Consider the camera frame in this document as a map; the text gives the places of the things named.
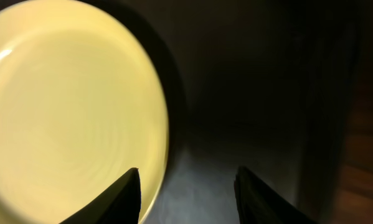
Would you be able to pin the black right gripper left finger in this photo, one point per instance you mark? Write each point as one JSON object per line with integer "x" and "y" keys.
{"x": 119, "y": 203}

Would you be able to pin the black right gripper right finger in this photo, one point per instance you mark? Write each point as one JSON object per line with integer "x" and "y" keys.
{"x": 257, "y": 203}

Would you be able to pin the yellow plate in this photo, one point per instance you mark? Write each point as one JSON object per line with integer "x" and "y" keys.
{"x": 81, "y": 103}

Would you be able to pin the dark brown tray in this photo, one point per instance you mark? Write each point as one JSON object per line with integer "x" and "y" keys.
{"x": 260, "y": 84}

